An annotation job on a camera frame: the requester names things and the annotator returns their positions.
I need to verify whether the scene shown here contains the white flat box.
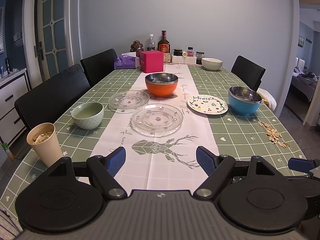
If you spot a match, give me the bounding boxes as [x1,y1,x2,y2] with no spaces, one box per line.
[171,55,196,64]

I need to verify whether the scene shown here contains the dark glass jar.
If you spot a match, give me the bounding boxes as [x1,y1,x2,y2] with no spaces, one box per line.
[196,51,204,65]

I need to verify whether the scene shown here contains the white snack bag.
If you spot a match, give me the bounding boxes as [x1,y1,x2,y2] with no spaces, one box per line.
[257,88,277,111]

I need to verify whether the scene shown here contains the clear water bottle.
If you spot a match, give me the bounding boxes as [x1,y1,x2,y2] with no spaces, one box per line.
[147,34,155,51]

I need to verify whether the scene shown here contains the right black chair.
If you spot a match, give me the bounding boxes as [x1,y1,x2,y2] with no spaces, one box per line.
[231,55,266,92]

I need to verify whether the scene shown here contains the white drawer cabinet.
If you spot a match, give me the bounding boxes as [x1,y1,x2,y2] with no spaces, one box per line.
[0,68,30,145]

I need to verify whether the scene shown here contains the green ceramic bowl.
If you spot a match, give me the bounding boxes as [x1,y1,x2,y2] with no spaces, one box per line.
[71,102,104,130]

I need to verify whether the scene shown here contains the brown liquor bottle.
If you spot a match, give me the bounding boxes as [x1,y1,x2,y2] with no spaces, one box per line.
[157,30,170,53]

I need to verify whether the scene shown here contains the blue steel bowl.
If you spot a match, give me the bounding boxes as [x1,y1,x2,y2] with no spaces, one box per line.
[228,86,262,116]

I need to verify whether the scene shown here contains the beige perforated tin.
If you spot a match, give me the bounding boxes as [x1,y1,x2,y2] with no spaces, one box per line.
[163,53,171,64]

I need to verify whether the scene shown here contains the black lidded jar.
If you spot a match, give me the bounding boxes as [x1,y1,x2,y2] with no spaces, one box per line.
[173,49,183,56]

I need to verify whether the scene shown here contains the orange steel bowl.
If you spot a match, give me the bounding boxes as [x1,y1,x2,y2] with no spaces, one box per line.
[145,72,178,98]

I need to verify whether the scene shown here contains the black chair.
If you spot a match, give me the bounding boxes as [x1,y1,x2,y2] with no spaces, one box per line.
[80,48,117,87]
[231,55,266,92]
[15,64,90,130]

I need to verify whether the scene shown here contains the pile of melon seeds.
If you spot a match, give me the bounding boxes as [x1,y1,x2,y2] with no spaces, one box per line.
[258,121,290,148]

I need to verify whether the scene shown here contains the brown round ornament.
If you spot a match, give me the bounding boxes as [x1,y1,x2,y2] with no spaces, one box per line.
[130,40,144,57]

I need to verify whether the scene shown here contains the white fruity printed plate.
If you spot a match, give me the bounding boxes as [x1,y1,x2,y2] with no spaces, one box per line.
[187,95,228,115]

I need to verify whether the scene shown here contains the bed with grey bedding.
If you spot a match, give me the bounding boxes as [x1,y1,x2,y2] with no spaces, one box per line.
[291,67,318,102]

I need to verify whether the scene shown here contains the white deer table runner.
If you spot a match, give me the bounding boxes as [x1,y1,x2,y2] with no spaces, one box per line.
[91,64,219,193]

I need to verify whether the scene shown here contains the small red label jar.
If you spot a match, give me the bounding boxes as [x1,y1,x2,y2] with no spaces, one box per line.
[187,47,194,57]

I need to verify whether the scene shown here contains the far left black chair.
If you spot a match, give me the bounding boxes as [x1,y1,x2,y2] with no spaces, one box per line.
[80,48,117,87]

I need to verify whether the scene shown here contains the large clear glass plate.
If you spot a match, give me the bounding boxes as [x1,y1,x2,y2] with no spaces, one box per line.
[131,103,183,137]

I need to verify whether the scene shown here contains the pink square box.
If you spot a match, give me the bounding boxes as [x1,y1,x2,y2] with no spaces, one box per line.
[139,50,164,73]

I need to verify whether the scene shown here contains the purple tissue box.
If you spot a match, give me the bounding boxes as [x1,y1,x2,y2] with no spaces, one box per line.
[114,52,140,69]

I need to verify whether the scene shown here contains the white glass panel door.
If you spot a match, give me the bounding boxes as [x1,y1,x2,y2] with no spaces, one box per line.
[35,0,69,81]

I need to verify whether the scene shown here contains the small clear glass plate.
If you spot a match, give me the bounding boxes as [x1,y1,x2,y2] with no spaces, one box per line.
[108,90,150,110]

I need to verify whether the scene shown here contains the beige paper cup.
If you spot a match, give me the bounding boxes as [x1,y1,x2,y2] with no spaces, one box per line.
[27,122,63,167]

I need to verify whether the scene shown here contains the white ceramic bowl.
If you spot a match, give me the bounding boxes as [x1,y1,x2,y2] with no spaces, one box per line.
[201,57,223,71]

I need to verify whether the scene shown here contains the near left black chair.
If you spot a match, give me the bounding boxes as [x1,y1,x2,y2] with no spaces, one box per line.
[15,64,90,130]

